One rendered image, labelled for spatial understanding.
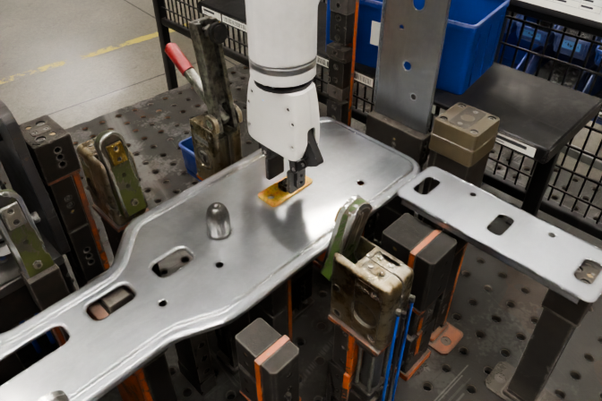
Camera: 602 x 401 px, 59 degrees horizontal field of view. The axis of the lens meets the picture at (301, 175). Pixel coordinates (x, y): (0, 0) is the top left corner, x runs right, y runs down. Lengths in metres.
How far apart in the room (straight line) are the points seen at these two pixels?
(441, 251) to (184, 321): 0.35
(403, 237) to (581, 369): 0.43
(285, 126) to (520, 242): 0.35
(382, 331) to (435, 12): 0.46
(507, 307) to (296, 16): 0.70
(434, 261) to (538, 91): 0.45
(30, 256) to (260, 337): 0.31
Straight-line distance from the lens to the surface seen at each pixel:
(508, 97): 1.02
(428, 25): 0.85
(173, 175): 1.33
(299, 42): 0.62
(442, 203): 0.79
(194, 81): 0.86
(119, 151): 0.76
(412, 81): 0.90
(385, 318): 0.64
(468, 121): 0.87
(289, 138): 0.68
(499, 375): 0.99
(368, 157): 0.86
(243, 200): 0.77
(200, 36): 0.78
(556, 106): 1.03
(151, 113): 1.59
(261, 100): 0.69
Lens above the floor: 1.51
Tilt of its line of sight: 38 degrees down
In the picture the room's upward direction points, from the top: straight up
